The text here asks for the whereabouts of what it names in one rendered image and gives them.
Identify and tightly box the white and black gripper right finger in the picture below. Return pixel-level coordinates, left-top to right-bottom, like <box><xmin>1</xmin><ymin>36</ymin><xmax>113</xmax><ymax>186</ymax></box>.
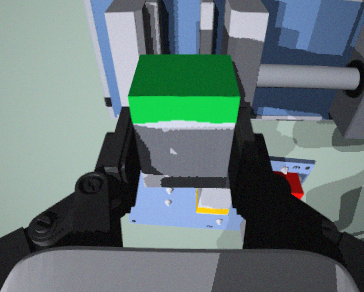
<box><xmin>228</xmin><ymin>107</ymin><xmax>364</xmax><ymax>292</ymax></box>

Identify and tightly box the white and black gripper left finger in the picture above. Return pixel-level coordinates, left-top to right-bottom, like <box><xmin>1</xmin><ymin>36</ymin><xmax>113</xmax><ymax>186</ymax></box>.
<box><xmin>0</xmin><ymin>106</ymin><xmax>141</xmax><ymax>290</ymax></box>

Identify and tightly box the white rectangular block with red end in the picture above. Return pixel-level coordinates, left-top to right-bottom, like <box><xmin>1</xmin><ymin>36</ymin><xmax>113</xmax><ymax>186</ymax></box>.
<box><xmin>273</xmin><ymin>171</ymin><xmax>304</xmax><ymax>199</ymax></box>

